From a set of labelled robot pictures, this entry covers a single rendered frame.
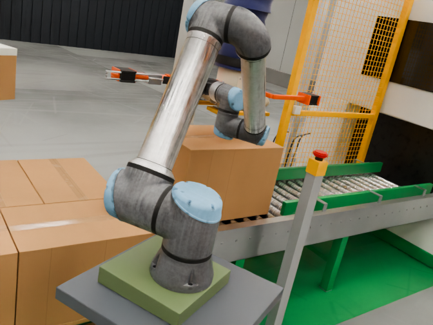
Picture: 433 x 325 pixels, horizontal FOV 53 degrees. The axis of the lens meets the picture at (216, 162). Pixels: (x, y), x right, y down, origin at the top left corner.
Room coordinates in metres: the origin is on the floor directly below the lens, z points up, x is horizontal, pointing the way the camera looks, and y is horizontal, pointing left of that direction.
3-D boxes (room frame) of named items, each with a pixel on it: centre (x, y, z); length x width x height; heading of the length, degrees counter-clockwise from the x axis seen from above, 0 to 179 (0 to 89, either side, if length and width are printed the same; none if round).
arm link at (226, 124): (1.84, -0.02, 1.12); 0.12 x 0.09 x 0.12; 73
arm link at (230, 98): (1.85, -0.01, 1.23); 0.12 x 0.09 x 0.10; 39
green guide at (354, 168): (3.18, -0.74, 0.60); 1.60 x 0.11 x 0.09; 128
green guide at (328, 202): (2.76, -1.07, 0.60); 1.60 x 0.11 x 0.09; 128
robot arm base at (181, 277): (1.14, 0.04, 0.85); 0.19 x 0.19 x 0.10
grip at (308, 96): (2.25, -0.40, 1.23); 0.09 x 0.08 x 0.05; 39
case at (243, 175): (2.25, 0.02, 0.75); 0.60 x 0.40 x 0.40; 129
